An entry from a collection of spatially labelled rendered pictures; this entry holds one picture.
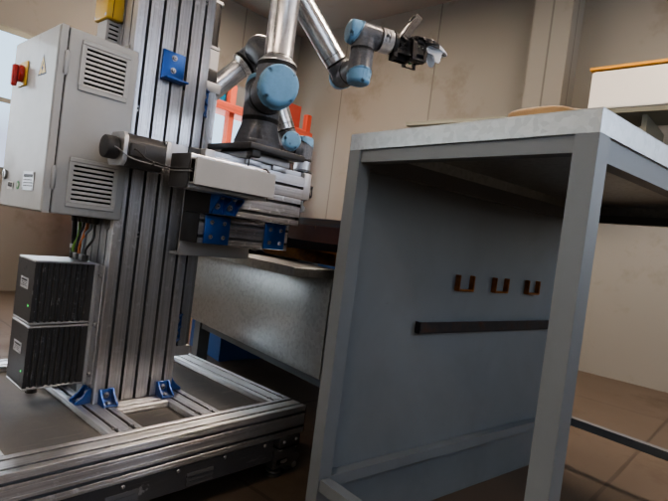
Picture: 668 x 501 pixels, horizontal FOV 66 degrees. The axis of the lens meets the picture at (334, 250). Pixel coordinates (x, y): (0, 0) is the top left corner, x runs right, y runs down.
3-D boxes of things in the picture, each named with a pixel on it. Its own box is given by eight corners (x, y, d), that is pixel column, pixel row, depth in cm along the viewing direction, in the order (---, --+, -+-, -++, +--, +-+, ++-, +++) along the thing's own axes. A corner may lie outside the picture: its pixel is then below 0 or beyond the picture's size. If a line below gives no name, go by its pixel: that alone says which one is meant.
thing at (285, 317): (178, 308, 277) (185, 244, 276) (327, 379, 178) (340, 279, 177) (171, 308, 275) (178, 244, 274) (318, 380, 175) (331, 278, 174)
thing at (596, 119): (584, 215, 210) (586, 205, 210) (774, 224, 164) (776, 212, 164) (349, 150, 126) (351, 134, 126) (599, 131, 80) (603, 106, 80)
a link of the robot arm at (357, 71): (359, 91, 170) (363, 59, 169) (374, 83, 159) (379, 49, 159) (337, 86, 167) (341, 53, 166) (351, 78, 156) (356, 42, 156)
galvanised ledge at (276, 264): (185, 244, 276) (186, 239, 276) (340, 279, 177) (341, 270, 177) (148, 241, 264) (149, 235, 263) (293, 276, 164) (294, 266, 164)
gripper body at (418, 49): (416, 71, 172) (384, 62, 168) (417, 47, 173) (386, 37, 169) (428, 62, 165) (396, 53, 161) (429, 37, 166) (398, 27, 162)
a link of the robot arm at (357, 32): (341, 48, 163) (344, 21, 162) (371, 57, 167) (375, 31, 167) (351, 41, 155) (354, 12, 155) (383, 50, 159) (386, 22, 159)
